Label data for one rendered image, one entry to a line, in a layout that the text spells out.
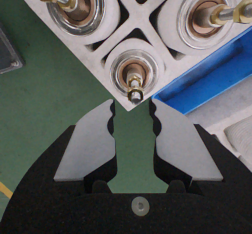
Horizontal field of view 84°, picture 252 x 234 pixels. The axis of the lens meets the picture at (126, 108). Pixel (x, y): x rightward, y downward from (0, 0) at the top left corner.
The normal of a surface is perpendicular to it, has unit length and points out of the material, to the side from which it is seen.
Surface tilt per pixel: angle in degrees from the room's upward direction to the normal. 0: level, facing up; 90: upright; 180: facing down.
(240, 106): 90
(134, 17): 0
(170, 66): 0
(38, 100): 0
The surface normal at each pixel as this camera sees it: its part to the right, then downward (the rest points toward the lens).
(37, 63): -0.04, 0.48
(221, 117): -0.61, -0.70
